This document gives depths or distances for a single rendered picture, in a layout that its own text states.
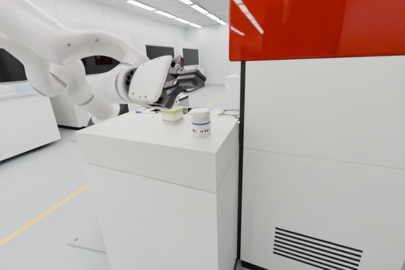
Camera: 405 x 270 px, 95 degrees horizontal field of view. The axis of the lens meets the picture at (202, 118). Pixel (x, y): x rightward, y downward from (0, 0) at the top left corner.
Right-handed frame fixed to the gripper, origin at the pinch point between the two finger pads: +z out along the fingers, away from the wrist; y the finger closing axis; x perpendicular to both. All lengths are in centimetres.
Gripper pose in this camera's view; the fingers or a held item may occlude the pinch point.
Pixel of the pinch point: (191, 79)
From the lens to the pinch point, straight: 33.0
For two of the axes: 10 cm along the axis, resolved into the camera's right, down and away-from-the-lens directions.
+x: -5.6, -3.4, -7.5
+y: -2.4, 9.4, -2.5
